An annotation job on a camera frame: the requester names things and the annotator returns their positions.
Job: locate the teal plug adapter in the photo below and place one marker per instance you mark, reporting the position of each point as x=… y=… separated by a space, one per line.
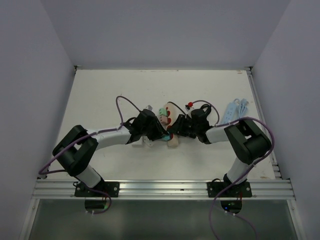
x=167 y=137

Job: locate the pink brown plug adapter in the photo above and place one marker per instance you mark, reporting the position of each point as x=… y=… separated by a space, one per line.
x=164 y=120

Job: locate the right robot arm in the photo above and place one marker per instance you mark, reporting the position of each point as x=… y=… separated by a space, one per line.
x=247 y=140

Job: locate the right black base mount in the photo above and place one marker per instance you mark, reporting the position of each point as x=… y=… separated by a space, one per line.
x=225 y=188

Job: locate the white folding-prong adapter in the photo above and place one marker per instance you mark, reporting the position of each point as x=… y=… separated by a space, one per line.
x=149 y=143

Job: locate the white USB charger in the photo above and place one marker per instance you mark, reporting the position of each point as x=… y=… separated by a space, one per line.
x=138 y=144

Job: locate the aluminium mounting rail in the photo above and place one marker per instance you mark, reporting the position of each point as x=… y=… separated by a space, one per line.
x=55 y=189

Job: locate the light blue power strip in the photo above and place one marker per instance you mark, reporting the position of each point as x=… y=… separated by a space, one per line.
x=235 y=110

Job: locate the green plug adapter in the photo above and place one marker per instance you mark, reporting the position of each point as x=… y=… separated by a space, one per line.
x=163 y=112

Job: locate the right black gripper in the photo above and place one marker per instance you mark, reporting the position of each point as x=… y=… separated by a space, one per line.
x=179 y=127

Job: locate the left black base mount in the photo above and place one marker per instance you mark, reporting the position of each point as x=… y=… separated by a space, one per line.
x=100 y=190

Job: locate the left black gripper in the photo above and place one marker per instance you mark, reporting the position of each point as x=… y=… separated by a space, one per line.
x=159 y=131

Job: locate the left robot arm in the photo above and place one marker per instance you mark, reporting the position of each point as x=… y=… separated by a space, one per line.
x=75 y=151

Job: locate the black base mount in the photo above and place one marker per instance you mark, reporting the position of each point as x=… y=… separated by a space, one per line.
x=100 y=190
x=225 y=188

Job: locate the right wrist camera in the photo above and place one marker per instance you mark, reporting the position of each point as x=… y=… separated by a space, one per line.
x=189 y=106

